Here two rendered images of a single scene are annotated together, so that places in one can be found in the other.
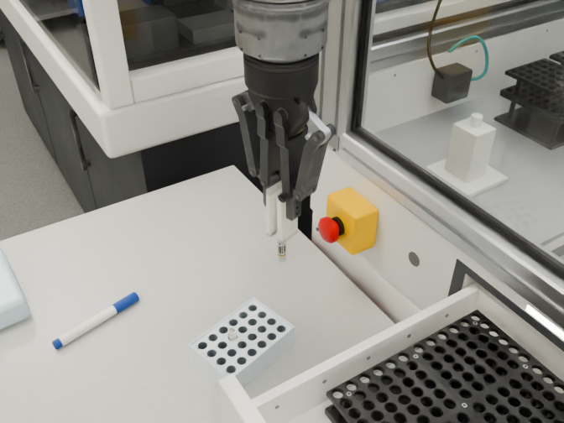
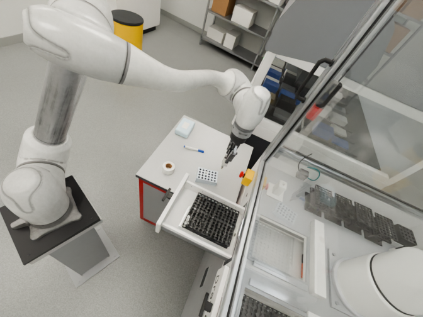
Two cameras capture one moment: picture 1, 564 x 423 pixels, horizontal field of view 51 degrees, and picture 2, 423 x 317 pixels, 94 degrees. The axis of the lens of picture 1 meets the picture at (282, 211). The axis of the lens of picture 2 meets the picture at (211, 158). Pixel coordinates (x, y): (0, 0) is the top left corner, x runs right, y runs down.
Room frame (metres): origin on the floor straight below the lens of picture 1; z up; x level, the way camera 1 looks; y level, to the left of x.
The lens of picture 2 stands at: (-0.04, -0.33, 1.75)
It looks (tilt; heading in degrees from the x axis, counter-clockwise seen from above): 49 degrees down; 35
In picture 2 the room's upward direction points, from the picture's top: 23 degrees clockwise
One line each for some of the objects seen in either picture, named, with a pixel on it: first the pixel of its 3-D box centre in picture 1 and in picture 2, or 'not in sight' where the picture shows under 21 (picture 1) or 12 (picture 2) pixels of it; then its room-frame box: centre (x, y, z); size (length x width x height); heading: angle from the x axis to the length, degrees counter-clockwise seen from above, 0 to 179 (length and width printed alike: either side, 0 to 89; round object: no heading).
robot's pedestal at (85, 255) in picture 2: not in sight; (76, 238); (-0.19, 0.23, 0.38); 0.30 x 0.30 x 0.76; 6
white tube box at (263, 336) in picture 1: (242, 344); (206, 176); (0.54, 0.05, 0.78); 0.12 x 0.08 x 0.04; 137
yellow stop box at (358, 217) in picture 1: (349, 221); (247, 177); (0.70, -0.10, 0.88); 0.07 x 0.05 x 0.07; 32
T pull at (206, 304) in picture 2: not in sight; (206, 305); (0.14, -0.43, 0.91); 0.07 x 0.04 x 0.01; 32
